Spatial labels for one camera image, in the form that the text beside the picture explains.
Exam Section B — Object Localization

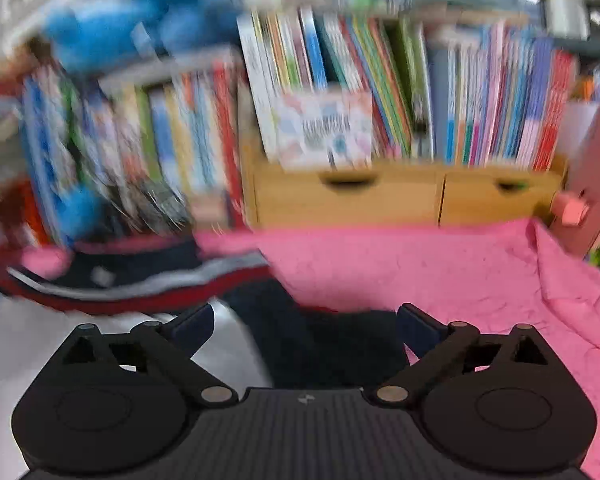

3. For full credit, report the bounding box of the row of thin blue books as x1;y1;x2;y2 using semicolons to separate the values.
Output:
22;72;81;246

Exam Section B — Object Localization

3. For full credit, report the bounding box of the navy and white jacket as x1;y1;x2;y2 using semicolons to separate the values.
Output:
0;237;413;480

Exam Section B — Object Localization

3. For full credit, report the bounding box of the small blue plush toy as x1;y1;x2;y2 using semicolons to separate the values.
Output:
157;0;246;53

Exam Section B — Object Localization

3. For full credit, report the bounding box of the red plastic crate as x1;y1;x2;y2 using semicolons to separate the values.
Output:
0;180;51;248

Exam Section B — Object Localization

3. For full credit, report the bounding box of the small pink box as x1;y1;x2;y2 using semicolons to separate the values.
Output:
551;190;592;227

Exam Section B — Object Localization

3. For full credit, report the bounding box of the pink folder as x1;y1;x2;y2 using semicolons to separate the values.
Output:
565;100;600;258

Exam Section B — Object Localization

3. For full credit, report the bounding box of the pink rabbit printed blanket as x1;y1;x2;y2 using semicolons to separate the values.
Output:
20;217;600;480

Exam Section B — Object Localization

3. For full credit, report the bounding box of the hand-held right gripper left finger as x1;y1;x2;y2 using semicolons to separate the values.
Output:
62;303;241;408

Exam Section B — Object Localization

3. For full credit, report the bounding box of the wooden drawer organizer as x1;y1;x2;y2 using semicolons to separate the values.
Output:
240;130;568;231

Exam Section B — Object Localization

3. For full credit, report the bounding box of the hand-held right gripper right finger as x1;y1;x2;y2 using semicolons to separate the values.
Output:
375;303;551;407

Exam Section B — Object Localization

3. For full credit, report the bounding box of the white printed cardboard box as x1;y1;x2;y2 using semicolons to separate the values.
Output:
272;90;376;170

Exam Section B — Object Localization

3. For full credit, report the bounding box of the white shelf board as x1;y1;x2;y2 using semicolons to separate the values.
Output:
97;47;238;93

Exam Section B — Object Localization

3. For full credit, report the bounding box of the row of colourful picture books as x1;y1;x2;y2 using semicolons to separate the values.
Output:
75;57;246;211

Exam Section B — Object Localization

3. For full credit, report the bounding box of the stack of papers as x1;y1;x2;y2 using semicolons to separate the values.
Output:
0;105;28;201

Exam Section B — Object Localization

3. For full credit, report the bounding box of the miniature bicycle model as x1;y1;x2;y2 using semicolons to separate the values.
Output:
105;180;193;233

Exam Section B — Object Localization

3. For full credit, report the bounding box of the large blue plush toy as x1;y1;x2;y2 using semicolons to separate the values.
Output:
45;0;246;73

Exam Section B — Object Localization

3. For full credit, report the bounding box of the round blue plush ball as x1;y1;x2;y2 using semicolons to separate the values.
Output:
62;185;103;241

